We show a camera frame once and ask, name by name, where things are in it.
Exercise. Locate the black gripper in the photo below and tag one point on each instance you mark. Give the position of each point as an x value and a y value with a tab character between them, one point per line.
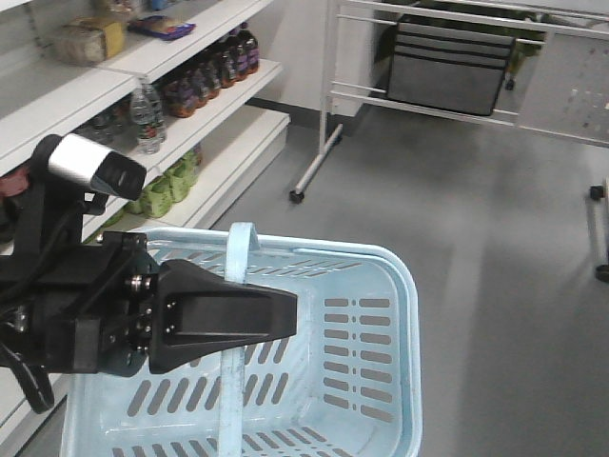
86	311

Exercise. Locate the light blue plastic basket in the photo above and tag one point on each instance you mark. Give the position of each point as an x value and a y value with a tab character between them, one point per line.
348	383

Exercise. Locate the clear water bottle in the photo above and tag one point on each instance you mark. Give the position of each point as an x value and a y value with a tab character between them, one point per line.
145	111

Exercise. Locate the white metal shelving unit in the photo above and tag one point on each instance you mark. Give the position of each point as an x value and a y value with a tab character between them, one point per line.
41	95

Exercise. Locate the white rolling rack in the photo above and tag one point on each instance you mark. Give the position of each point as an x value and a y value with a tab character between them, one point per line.
540	66

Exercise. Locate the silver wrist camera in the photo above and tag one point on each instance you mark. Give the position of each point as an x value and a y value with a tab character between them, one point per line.
88	165

